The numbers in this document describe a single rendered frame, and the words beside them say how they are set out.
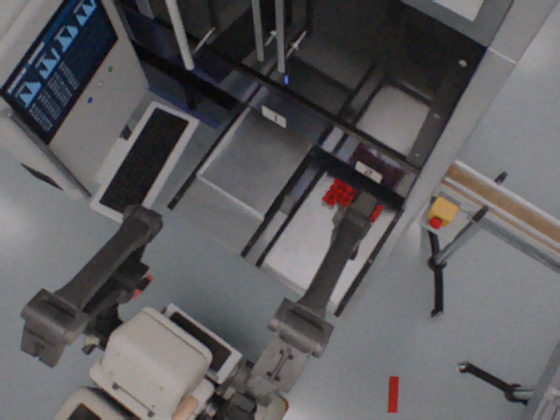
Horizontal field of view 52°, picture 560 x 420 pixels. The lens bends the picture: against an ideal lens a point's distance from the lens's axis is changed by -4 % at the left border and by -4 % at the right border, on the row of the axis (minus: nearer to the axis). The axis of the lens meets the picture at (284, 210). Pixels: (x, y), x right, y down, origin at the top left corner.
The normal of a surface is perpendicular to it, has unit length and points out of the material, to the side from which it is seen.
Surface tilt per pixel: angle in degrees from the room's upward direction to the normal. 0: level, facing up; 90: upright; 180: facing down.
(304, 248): 0
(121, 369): 48
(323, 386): 0
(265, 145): 0
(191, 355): 42
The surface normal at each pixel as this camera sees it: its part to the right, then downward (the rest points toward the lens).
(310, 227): -0.01, -0.31
